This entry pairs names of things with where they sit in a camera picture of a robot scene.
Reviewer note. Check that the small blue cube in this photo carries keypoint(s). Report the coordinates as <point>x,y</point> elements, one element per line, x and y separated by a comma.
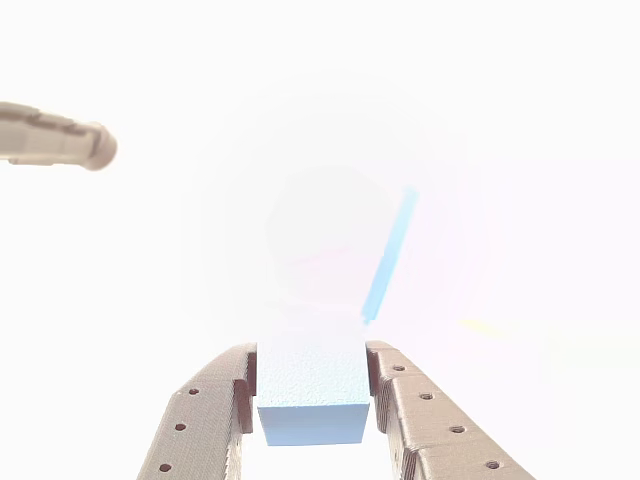
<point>312,425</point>

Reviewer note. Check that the black tripod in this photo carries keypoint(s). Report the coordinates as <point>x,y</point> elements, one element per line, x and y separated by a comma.
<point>60,142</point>

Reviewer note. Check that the blue tape square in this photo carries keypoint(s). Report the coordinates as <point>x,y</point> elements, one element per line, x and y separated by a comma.
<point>390,255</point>

